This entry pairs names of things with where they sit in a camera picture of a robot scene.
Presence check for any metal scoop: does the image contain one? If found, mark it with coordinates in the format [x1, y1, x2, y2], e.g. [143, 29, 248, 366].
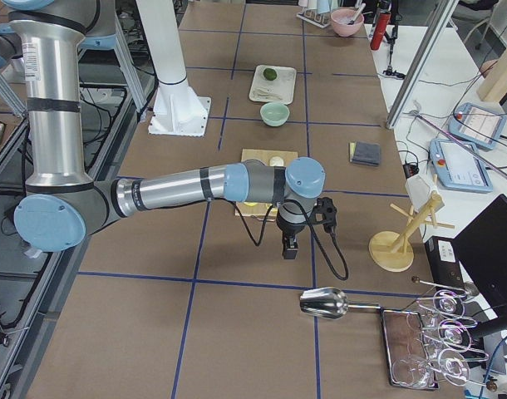
[299, 287, 381, 319]

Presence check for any teach pendant tablet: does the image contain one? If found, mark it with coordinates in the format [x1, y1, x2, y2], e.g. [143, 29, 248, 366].
[449, 102, 507, 150]
[429, 139, 493, 193]

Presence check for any grey folded cloth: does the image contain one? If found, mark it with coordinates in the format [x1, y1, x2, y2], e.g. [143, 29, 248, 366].
[348, 141, 381, 166]

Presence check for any lower teach pendant tablet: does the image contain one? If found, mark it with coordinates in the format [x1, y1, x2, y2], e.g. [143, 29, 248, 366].
[429, 139, 493, 193]

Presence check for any white steamed bun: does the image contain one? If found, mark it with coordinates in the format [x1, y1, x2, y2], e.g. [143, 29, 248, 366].
[269, 155, 284, 166]

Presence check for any light green bowl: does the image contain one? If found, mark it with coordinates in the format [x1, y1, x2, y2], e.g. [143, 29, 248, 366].
[259, 102, 290, 127]

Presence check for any white wire cup rack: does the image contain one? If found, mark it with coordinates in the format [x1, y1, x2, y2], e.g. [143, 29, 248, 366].
[296, 0, 332, 28]

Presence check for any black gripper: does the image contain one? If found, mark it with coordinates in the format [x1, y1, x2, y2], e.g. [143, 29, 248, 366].
[276, 214, 307, 259]

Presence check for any wooden cutting board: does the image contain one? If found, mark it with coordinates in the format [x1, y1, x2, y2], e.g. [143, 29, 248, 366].
[238, 149, 298, 220]

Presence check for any black monitor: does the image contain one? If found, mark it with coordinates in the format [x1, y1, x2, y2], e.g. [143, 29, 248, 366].
[453, 195, 507, 338]

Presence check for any upper teach pendant tablet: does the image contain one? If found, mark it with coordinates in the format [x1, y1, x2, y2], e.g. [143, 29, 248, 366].
[449, 102, 507, 150]

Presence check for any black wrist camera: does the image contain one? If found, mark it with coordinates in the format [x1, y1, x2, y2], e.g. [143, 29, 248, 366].
[314, 197, 337, 235]

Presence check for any aluminium frame post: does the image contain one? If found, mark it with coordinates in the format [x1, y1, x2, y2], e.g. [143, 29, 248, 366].
[386, 0, 459, 130]

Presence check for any red bottle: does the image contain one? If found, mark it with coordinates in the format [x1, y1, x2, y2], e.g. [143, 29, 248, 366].
[370, 0, 391, 51]

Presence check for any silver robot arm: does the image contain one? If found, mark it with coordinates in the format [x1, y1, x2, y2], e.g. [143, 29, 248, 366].
[8, 1, 325, 258]

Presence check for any white rectangular tray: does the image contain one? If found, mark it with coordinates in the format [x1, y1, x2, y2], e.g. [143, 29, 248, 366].
[249, 64, 297, 105]

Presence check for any pink bowl with ice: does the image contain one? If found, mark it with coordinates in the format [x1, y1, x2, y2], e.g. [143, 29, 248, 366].
[330, 2, 366, 37]

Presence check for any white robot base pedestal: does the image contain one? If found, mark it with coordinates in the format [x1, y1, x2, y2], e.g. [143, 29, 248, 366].
[136, 0, 211, 137]

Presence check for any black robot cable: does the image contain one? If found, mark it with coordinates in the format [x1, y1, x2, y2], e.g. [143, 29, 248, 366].
[234, 198, 349, 280]

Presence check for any wooden mug tree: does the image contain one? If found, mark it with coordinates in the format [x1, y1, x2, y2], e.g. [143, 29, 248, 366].
[368, 190, 455, 273]

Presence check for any green lime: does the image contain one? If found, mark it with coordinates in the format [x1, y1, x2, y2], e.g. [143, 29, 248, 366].
[263, 67, 278, 81]

